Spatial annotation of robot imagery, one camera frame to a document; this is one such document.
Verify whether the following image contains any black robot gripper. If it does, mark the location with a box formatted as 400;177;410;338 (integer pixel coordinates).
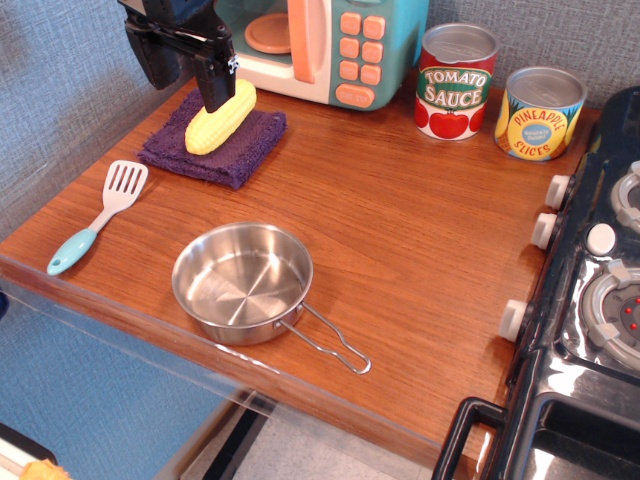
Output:
120;1;237;113

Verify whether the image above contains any white spatula teal handle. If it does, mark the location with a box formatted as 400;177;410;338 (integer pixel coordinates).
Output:
47;160;148;276

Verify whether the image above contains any yellow toy corn cob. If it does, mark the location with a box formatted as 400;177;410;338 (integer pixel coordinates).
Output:
184;79;257;156

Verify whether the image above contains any purple folded cloth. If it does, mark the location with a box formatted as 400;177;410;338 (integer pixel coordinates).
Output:
136;89;287;190

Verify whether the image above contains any teal toy microwave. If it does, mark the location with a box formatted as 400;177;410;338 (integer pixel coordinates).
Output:
216;1;429;111

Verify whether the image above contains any stainless steel pan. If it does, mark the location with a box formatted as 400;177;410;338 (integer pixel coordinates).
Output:
171;222;372;375

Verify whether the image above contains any tomato sauce can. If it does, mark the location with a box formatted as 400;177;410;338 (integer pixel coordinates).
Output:
414;23;499;141

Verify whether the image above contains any pineapple slices can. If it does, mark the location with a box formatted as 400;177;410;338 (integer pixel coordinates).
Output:
494;66;587;162

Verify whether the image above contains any white stove knob rear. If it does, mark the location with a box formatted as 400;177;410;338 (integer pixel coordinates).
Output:
545;175;571;211

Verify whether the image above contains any white stove knob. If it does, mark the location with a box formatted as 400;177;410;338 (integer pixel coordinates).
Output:
545;175;571;211
498;299;528;342
530;213;557;250

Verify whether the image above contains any white stove knob middle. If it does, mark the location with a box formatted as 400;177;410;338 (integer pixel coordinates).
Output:
530;213;557;250

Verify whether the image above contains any white stove knob front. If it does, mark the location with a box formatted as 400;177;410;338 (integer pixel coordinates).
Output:
498;299;528;342

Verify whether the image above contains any orange object at corner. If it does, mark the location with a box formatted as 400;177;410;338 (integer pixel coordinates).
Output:
19;459;71;480

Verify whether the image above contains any black toy stove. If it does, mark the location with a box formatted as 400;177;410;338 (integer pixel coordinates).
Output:
433;87;639;479

